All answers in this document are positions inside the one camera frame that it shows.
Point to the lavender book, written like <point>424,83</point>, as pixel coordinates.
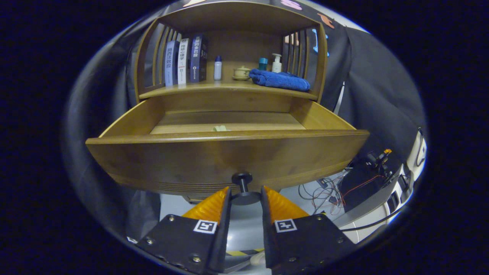
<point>172,63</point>

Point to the blue folded towel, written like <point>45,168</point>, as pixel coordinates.
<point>280,81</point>

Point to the orange and black clamp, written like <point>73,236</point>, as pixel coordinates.
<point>382,156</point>

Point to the black equipment case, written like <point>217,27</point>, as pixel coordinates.
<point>363,183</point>

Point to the teal bottle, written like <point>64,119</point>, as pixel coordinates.
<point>263,64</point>

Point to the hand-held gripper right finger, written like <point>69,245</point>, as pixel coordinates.
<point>267,233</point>

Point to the white pump bottle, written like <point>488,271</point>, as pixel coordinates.
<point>276,65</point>

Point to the wooden cabinet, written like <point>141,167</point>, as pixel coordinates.
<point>244,42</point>

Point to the wooden drawer with black knob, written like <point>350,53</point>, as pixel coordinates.
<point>172,160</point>

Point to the white bottle with blue cap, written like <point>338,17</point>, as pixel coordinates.
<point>217,69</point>

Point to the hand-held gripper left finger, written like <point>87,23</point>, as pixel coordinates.
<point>221,233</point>

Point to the white book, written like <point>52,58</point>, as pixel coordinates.
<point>183,61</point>

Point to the dark blue book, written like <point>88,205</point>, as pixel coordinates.
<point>198,57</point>

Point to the beige lidded teacup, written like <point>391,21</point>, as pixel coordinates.
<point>241,73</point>

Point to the black backdrop cloth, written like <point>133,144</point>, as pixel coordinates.
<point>366,76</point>

